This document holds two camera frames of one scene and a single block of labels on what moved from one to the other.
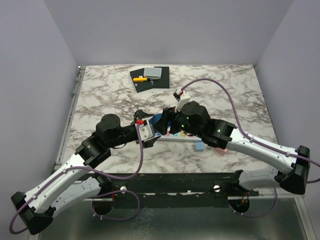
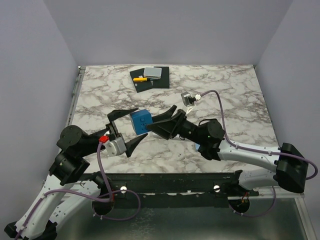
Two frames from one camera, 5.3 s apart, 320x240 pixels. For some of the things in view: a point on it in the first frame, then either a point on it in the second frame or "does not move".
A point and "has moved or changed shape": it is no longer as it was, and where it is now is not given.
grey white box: [152, 73] does not move
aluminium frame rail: [247, 198] does not move
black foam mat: [162, 83] does not move
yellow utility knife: [140, 79] does not move
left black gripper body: [139, 115] → [111, 128]
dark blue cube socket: [156, 118] has moved or changed shape
